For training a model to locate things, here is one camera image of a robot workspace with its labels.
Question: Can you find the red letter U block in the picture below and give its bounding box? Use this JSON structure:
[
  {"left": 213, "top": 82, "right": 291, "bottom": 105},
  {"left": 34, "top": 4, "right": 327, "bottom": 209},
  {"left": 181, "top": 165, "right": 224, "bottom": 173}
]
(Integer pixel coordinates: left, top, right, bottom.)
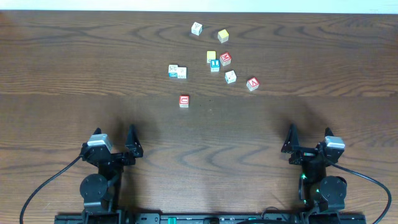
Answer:
[{"left": 178, "top": 95, "right": 190, "bottom": 108}]

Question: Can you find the red letter A block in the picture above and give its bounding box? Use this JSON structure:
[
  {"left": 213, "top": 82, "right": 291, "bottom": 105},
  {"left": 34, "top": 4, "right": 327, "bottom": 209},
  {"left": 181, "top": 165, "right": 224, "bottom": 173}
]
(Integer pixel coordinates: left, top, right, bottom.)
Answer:
[{"left": 246, "top": 77, "right": 260, "bottom": 91}]

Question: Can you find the white airplane block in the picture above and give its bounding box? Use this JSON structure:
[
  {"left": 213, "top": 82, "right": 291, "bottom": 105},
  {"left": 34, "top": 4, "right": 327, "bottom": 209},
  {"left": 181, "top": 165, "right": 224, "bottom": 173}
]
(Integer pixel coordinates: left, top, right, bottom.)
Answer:
[{"left": 224, "top": 70, "right": 237, "bottom": 84}]

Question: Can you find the blue letter block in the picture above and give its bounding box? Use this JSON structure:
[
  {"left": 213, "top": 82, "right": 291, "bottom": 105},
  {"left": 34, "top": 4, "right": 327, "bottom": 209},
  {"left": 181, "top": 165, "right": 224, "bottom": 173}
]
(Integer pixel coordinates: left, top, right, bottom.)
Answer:
[{"left": 210, "top": 60, "right": 220, "bottom": 72}]

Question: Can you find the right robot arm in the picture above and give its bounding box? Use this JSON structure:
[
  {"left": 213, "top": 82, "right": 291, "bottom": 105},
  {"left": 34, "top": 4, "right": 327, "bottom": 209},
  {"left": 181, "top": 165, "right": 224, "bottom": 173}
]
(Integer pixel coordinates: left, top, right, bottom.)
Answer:
[{"left": 281, "top": 124, "right": 347, "bottom": 223}]

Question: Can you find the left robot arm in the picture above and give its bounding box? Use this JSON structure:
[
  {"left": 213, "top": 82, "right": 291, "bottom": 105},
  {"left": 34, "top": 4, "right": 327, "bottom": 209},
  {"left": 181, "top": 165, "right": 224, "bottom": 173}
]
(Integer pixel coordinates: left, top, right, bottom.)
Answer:
[{"left": 80, "top": 125, "right": 143, "bottom": 223}]

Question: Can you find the blue X side block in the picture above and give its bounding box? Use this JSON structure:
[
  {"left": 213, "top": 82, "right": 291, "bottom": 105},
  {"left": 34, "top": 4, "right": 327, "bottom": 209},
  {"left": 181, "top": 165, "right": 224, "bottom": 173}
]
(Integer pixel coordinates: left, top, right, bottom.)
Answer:
[{"left": 168, "top": 64, "right": 178, "bottom": 77}]

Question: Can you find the plain hand sign block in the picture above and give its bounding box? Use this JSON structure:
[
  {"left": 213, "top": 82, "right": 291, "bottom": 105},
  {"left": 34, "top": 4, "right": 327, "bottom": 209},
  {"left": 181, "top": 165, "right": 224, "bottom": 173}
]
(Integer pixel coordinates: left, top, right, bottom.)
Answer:
[{"left": 177, "top": 67, "right": 187, "bottom": 79}]

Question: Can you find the red letter M block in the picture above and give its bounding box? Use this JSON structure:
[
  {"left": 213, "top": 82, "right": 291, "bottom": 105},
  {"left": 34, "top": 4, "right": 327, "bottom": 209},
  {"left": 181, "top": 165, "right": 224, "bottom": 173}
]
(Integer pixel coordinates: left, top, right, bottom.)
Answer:
[{"left": 220, "top": 52, "right": 232, "bottom": 67}]

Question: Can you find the yellow block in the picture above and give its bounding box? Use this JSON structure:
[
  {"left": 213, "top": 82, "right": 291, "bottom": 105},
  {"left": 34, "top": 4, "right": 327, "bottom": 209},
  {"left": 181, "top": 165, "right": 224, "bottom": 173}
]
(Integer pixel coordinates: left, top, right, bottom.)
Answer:
[
  {"left": 206, "top": 50, "right": 216, "bottom": 63},
  {"left": 218, "top": 29, "right": 229, "bottom": 43}
]

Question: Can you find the yellow top block far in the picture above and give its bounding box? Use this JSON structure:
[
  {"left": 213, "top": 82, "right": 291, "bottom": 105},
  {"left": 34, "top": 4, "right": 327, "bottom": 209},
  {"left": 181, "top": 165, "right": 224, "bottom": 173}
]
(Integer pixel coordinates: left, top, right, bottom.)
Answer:
[{"left": 218, "top": 29, "right": 229, "bottom": 43}]

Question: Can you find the white block top far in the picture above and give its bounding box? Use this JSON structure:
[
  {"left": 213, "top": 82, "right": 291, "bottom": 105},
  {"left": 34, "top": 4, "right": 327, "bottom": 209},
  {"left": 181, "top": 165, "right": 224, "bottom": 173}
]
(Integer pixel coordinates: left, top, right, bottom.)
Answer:
[{"left": 191, "top": 22, "right": 203, "bottom": 35}]

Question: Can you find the right black cable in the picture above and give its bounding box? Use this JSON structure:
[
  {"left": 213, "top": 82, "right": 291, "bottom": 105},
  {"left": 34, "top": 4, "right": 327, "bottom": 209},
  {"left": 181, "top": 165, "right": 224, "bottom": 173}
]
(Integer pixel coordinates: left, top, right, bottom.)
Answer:
[{"left": 329, "top": 161, "right": 392, "bottom": 224}]

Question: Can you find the black cable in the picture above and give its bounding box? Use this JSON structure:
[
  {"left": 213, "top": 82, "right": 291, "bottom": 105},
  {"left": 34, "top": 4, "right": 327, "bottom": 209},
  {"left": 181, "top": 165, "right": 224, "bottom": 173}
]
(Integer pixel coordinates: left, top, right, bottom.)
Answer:
[
  {"left": 329, "top": 161, "right": 392, "bottom": 224},
  {"left": 19, "top": 154, "right": 83, "bottom": 224}
]

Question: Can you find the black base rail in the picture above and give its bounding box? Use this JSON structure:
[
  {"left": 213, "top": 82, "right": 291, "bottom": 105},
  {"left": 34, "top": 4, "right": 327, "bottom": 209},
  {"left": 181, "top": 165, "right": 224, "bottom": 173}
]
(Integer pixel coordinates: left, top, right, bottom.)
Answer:
[{"left": 54, "top": 212, "right": 367, "bottom": 224}]

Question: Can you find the left black cable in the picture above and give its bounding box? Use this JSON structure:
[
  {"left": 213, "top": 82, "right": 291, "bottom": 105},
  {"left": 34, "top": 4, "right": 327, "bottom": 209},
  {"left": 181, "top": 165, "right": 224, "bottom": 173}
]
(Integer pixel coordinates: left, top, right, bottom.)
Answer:
[{"left": 19, "top": 154, "right": 83, "bottom": 224}]

